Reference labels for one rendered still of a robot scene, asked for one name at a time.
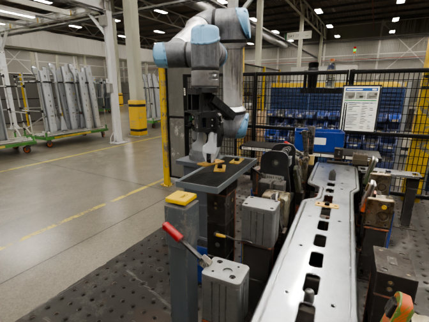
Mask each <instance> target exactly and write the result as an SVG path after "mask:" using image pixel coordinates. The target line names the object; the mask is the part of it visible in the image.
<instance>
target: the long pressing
mask: <svg viewBox="0 0 429 322"><path fill-rule="evenodd" d="M331 170H335V172H336V179H335V181H331V180H328V179H329V172H330V171H331ZM328 183H332V184H335V186H334V187H331V186H328V185H327V184H328ZM308 184H309V185H311V186H313V187H315V188H317V189H318V190H319V191H318V194H317V197H314V198H310V199H304V200H302V201H301V204H300V205H299V208H298V210H297V213H296V215H295V217H294V220H293V222H292V224H291V227H290V229H289V232H288V233H287V236H286V238H285V241H284V243H283V245H282V248H281V250H280V252H279V255H278V257H277V259H276V261H275V264H274V266H273V269H272V270H271V273H270V275H269V278H268V280H267V282H266V285H265V287H264V290H263V292H262V294H261V296H260V299H259V301H258V304H257V306H256V308H255V310H254V313H253V315H252V318H251V320H250V322H296V319H297V314H298V310H299V305H300V304H301V303H305V304H307V305H311V306H312V307H314V308H315V314H314V318H313V322H358V289H357V272H356V239H355V222H354V194H355V193H357V192H359V190H360V189H359V176H358V169H357V167H354V166H350V165H338V164H327V163H320V162H316V163H315V166H314V168H313V170H312V173H311V175H310V177H309V179H308ZM326 189H331V190H334V191H333V193H329V192H326ZM325 196H332V197H333V199H332V204H338V205H339V209H334V208H329V209H330V210H331V211H330V216H329V219H323V218H320V214H321V211H322V208H327V207H323V206H316V205H315V202H316V201H319V202H324V197H325ZM310 216H311V217H310ZM319 221H324V222H328V228H327V231H323V230H319V229H317V228H318V224H319ZM339 221H340V222H339ZM316 235H321V236H325V237H326V244H325V247H318V246H315V245H314V241H315V236H316ZM300 245H302V246H300ZM312 252H316V253H319V254H322V255H323V261H322V268H316V267H312V266H310V265H309V263H310V258H311V254H312ZM307 275H314V276H317V277H318V278H319V279H320V281H319V288H318V293H317V295H314V302H313V303H310V302H306V301H304V300H303V298H304V294H305V292H304V291H303V288H304V285H305V280H306V276H307ZM285 291H287V292H288V293H286V292H285ZM331 305H334V306H335V307H332V306H331Z"/></svg>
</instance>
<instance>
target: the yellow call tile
mask: <svg viewBox="0 0 429 322"><path fill-rule="evenodd" d="M195 198H197V195H196V194H194V193H189V192H183V191H179V190H178V191H176V192H174V193H173V194H171V195H169V196H168V197H166V198H165V202H168V203H174V204H180V205H183V206H186V205H187V204H188V203H190V202H191V201H193V200H194V199H195Z"/></svg>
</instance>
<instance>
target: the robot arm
mask: <svg viewBox="0 0 429 322"><path fill-rule="evenodd" d="M250 38H251V30H250V19H249V14H248V10H247V9H246V8H237V7H235V8H218V9H209V10H205V11H202V12H200V13H198V14H196V15H195V16H193V17H192V18H191V19H190V20H189V21H188V22H187V24H186V27H185V28H183V29H182V30H181V31H180V32H179V33H178V34H177V35H175V37H173V38H172V39H171V40H170V41H169V42H161V43H156V44H155V45H154V47H153V59H154V63H155V65H156V66H157V67H158V68H167V69H169V68H192V86H193V88H192V89H187V109H188V110H187V111H184V130H187V129H191V130H192V146H191V150H190V153H189V159H190V160H192V161H195V162H207V159H211V163H213V162H214V161H215V159H217V158H220V152H219V150H220V147H221V146H222V141H223V138H233V139H242V138H244V137H245V135H246V131H247V128H248V120H249V114H248V113H246V109H245V108H244V107H243V48H244V47H245V45H246V44H247V40H249V39H250ZM221 66H223V101H221V100H220V99H219V98H218V97H217V96H216V95H213V93H218V87H217V86H219V67H221ZM185 116H189V120H190V122H189V123H188V125H186V120H185Z"/></svg>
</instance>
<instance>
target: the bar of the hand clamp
mask: <svg viewBox="0 0 429 322"><path fill-rule="evenodd" d="M299 134H301V135H302V136H303V153H304V157H308V158H309V151H308V134H310V135H312V130H310V131H307V130H302V132H300V133H299Z"/></svg>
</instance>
